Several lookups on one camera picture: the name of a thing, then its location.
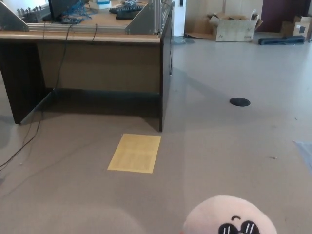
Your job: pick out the large open cardboard box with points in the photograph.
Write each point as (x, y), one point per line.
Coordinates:
(234, 30)

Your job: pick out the clear plastic bag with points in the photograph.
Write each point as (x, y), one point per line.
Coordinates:
(181, 40)

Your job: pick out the white box with blue print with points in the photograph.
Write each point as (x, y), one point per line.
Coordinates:
(102, 3)

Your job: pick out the yellow paper sheet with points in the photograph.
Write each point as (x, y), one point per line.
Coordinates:
(134, 153)

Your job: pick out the black wall device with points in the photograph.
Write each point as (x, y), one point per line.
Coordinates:
(181, 2)

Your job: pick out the short black keyboard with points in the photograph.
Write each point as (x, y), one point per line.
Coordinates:
(126, 15)

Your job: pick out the aluminium profile frame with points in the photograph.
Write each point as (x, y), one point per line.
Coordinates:
(97, 28)

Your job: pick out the black round floor cover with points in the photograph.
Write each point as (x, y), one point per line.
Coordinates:
(239, 101)

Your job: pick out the wooden desk with dark sides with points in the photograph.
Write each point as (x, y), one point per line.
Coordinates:
(97, 63)

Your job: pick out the flattened cardboard sheet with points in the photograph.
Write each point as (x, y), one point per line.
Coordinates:
(198, 31)

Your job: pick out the long black keyboard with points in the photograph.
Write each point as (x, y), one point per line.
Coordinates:
(124, 9)

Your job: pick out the pink plush dumpling with sunglasses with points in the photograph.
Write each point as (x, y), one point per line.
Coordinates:
(219, 212)

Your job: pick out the small cardboard box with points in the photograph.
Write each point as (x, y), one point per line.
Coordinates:
(301, 28)

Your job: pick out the black monitor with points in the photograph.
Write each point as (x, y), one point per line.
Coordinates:
(58, 7)

